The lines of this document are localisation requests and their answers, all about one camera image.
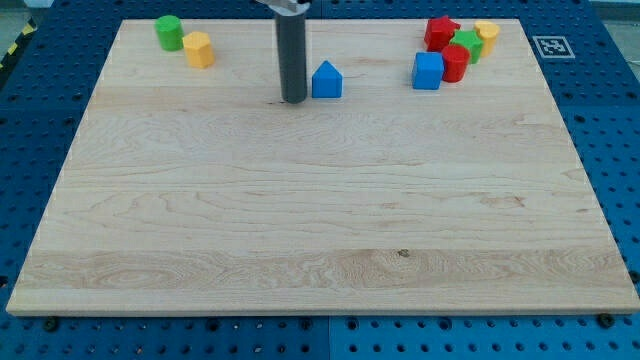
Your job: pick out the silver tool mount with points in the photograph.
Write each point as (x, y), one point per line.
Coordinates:
(287, 6)

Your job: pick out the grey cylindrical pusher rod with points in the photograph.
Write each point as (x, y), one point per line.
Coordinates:
(291, 46)

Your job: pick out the blue triangle block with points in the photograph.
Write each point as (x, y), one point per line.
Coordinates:
(327, 81)

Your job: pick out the wooden board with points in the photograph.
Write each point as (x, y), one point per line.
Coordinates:
(199, 192)

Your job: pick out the yellow hexagon block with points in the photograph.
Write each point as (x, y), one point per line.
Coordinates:
(198, 49)

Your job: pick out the green cylinder block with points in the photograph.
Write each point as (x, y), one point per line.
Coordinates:
(169, 32)

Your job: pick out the blue cube block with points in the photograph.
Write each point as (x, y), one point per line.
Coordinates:
(427, 71)

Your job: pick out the red star block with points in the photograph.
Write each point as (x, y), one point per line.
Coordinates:
(438, 33)

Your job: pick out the red cylinder block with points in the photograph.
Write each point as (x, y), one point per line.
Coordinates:
(455, 59)

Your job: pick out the green star block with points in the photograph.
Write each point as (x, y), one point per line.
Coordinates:
(471, 41)

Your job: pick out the yellow heart block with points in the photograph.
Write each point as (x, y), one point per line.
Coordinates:
(488, 32)

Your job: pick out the white fiducial marker tag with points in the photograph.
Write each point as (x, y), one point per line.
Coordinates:
(553, 47)

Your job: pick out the black bolt front left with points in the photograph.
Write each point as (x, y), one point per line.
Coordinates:
(50, 324)

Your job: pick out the black bolt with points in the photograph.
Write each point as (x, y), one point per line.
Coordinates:
(50, 324)
(605, 320)

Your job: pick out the black bolt front right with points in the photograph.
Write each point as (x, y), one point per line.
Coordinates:
(605, 320)

